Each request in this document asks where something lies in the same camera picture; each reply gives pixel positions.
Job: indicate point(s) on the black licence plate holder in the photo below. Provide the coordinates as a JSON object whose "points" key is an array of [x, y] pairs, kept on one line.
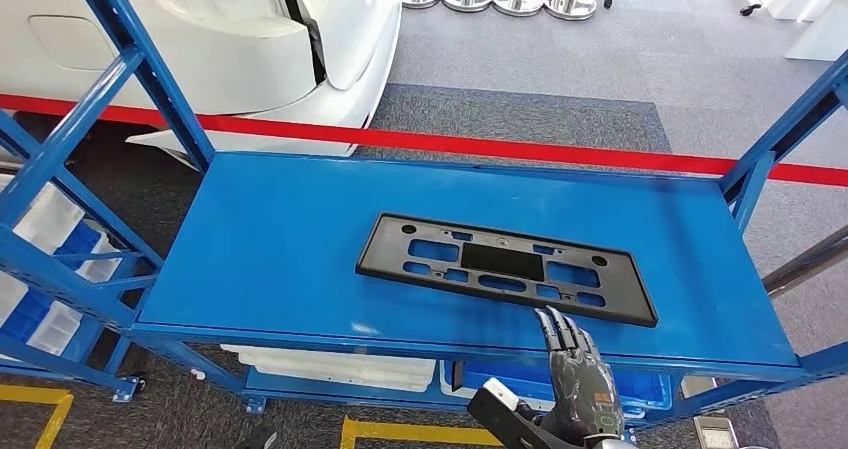
{"points": [[384, 260]]}

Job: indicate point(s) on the white car body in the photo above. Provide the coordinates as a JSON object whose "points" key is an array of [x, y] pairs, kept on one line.
{"points": [[218, 48]]}

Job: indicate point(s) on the black robot foot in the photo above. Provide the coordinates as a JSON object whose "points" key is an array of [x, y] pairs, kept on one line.
{"points": [[257, 439]]}

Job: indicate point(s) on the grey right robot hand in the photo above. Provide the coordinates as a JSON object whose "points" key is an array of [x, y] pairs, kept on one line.
{"points": [[586, 393]]}

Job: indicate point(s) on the white plastic tray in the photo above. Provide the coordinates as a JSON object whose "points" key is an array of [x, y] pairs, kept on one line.
{"points": [[281, 380], [324, 358], [272, 370]]}

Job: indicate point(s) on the blue rack with bins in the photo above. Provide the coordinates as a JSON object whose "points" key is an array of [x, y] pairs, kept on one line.
{"points": [[66, 365]]}

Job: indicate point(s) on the large blue plastic bin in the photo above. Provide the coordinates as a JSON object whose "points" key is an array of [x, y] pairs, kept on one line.
{"points": [[639, 390]]}

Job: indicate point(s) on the white storage bin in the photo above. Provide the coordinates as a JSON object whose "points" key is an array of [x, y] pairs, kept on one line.
{"points": [[53, 217], [56, 327]]}

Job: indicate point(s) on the small blue storage bin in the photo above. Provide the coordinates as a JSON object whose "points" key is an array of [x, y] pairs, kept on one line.
{"points": [[30, 313]]}

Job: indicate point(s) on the large blue metal shelf rack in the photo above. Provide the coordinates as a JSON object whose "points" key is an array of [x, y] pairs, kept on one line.
{"points": [[265, 254]]}

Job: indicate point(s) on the grey metal pole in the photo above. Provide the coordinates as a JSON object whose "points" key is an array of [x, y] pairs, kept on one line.
{"points": [[808, 262]]}

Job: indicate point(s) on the red barrier belt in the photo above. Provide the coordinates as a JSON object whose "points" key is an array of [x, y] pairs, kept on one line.
{"points": [[464, 144]]}

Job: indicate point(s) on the black part in bin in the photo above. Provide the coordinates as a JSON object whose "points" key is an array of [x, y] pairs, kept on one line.
{"points": [[458, 376]]}

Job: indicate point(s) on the grey box with label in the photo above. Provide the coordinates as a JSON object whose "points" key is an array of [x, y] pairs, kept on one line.
{"points": [[715, 433]]}

